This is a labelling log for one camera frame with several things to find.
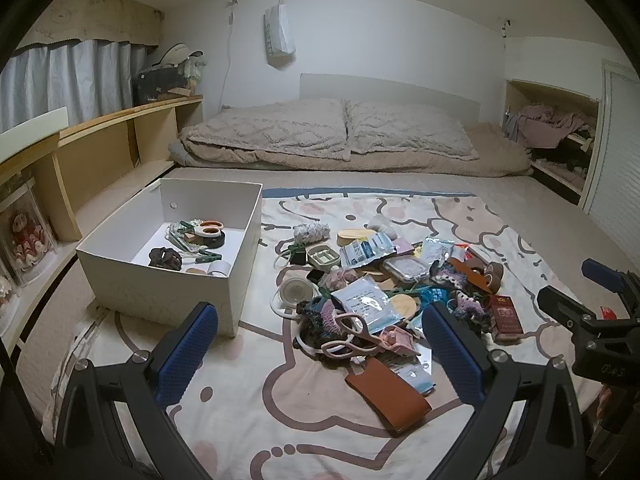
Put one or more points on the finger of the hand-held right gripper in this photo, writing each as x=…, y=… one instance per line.
x=600, y=270
x=565, y=305

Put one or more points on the clear plastic container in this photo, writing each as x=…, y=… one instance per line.
x=405, y=267

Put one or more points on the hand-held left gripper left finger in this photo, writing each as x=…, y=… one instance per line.
x=190, y=355

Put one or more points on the pink note pad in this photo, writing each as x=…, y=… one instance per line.
x=402, y=246

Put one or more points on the closet shelf niche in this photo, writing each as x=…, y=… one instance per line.
x=550, y=92

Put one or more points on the beige bed mattress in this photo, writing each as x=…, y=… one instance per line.
x=525, y=200

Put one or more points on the white printed packet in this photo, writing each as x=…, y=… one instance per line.
x=437, y=250

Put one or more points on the pale green soap dish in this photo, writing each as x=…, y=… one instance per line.
x=324, y=257

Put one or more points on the white board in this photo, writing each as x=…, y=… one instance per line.
x=35, y=122

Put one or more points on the black bag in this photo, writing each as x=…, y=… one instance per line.
x=160, y=82

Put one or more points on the small red item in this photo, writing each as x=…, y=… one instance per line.
x=607, y=312

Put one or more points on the wooden shelf unit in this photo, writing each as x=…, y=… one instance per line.
x=100, y=140

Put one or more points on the white hat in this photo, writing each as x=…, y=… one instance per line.
x=175, y=52

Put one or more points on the multicolour crocheted piece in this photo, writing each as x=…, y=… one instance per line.
x=320, y=317

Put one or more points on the round wooden lid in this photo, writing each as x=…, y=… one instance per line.
x=406, y=306

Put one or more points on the clear plastic packet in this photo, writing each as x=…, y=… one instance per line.
x=180, y=242

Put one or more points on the purple crocheted piece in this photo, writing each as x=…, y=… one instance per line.
x=445, y=274
x=470, y=307

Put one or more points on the framed doll display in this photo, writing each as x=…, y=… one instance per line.
x=25, y=235

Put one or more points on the white storage box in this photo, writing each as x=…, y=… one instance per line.
x=150, y=290

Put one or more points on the wall hook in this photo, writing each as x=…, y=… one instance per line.
x=506, y=27

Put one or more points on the green clothespin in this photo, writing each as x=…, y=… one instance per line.
x=184, y=225
x=202, y=257
x=400, y=290
x=290, y=251

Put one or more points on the brown leather pouch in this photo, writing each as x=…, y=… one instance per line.
x=387, y=400

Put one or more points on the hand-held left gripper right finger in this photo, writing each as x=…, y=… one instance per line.
x=450, y=355

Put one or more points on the tan tape roll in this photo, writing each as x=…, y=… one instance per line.
x=195, y=270

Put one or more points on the beige quilted pillow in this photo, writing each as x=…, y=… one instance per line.
x=405, y=130
x=265, y=130

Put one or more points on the teal packet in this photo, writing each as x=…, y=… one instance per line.
x=435, y=294

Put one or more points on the white tissue wad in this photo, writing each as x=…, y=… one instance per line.
x=382, y=222

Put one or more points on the grey curtain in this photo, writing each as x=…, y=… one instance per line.
x=75, y=80

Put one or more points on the patterned cloth roll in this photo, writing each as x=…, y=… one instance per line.
x=310, y=232

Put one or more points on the beige folded duvet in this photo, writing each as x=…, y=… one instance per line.
x=500, y=155

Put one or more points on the beige curtain valance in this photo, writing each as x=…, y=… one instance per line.
x=85, y=15

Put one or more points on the clear round container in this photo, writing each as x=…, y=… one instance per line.
x=295, y=292

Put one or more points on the black tape roll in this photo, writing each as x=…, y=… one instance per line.
x=217, y=242

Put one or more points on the brown tape roll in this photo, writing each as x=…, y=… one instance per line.
x=495, y=277
x=475, y=262

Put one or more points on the pile of clothes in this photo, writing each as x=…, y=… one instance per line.
x=545, y=120

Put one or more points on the dark hair claw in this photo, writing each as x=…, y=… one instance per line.
x=165, y=257

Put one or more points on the flat wooden piece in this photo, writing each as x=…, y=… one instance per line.
x=372, y=276

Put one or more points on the oval wooden box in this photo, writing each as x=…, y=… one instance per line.
x=355, y=237

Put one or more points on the printed cartoon blanket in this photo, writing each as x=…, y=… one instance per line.
x=280, y=410

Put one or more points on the blue and white packet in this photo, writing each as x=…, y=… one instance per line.
x=367, y=250

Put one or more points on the clear face mask packet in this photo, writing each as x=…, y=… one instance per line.
x=362, y=302
x=417, y=377

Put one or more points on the white hanging bag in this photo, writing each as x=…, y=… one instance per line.
x=279, y=35

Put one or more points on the small black box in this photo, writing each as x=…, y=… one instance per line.
x=298, y=256
x=315, y=276

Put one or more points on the pink scissors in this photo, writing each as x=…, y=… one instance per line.
x=395, y=340

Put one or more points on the pale flower bunch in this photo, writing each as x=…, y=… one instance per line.
x=196, y=72

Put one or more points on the red box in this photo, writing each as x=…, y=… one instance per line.
x=505, y=317

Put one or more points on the white plastic hoop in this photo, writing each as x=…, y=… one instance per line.
x=302, y=342

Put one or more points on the white louvered door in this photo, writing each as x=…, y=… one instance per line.
x=615, y=160

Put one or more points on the white tape roll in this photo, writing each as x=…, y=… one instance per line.
x=220, y=265

